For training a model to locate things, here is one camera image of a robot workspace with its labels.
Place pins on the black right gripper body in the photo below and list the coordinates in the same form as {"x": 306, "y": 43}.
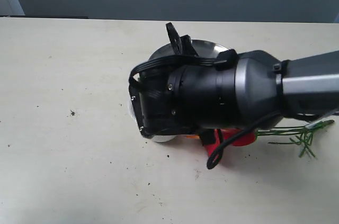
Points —
{"x": 158, "y": 102}

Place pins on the white plastic flower pot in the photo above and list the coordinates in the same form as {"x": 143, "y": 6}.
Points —
{"x": 158, "y": 139}

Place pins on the red artificial anthurium flower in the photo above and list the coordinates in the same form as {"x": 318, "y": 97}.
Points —
{"x": 297, "y": 135}

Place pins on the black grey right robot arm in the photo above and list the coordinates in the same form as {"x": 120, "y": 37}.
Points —
{"x": 185, "y": 95}

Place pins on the round steel plate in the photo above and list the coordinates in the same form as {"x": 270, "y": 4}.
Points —
{"x": 204, "y": 48}

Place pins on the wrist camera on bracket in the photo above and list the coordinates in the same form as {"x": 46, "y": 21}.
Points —
{"x": 181, "y": 45}

